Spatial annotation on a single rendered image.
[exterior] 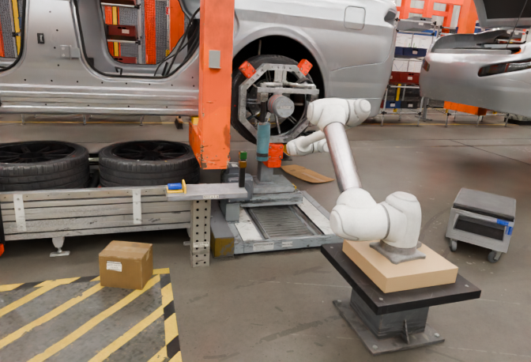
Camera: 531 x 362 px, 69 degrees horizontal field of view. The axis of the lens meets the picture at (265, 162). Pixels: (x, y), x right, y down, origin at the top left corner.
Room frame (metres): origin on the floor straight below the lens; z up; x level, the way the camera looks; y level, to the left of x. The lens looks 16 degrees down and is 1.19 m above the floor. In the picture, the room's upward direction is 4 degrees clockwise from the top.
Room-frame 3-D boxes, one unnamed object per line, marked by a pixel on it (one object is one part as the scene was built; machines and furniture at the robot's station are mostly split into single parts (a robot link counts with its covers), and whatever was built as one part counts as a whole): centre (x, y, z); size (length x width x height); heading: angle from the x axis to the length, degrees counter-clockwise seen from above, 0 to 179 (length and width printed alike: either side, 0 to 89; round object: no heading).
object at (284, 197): (2.89, -0.01, 0.13); 0.50 x 0.36 x 0.10; 108
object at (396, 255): (1.59, -0.63, 0.40); 0.22 x 0.18 x 0.06; 113
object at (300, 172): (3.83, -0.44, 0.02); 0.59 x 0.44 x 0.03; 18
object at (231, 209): (2.57, 0.21, 0.26); 0.42 x 0.18 x 0.35; 18
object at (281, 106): (2.66, -0.08, 0.85); 0.21 x 0.14 x 0.14; 18
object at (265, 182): (2.89, 0.00, 0.32); 0.40 x 0.30 x 0.28; 108
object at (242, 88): (2.73, -0.05, 0.85); 0.54 x 0.07 x 0.54; 108
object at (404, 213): (1.58, -0.60, 0.53); 0.18 x 0.16 x 0.22; 103
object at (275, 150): (2.76, -0.04, 0.48); 0.16 x 0.12 x 0.17; 18
